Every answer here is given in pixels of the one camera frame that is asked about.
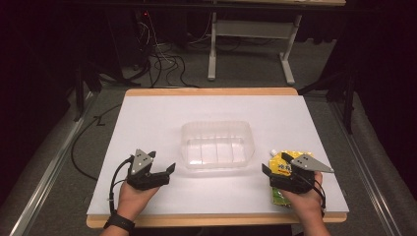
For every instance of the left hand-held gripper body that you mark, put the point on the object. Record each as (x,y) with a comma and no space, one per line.
(141,164)

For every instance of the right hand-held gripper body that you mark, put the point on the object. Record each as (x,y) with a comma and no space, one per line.
(296,183)

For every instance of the yellow green spout pouch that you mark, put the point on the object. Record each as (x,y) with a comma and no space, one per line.
(278,164)

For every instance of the clear plastic container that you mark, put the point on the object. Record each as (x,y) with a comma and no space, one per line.
(218,144)

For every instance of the person's right hand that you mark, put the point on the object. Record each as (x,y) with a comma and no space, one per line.
(305,200)

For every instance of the person's left hand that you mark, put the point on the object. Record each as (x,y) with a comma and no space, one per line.
(134,198)

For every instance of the white table mat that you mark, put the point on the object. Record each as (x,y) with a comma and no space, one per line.
(164,114)

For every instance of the black wristwatch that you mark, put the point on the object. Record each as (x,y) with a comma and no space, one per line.
(119,222)

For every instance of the black metal stand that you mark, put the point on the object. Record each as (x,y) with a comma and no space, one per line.
(349,105)
(79,95)

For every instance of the metal floor rail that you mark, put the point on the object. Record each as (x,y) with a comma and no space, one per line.
(367,183)
(49,170)

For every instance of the white desk frame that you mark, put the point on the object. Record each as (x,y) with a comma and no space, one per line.
(252,30)

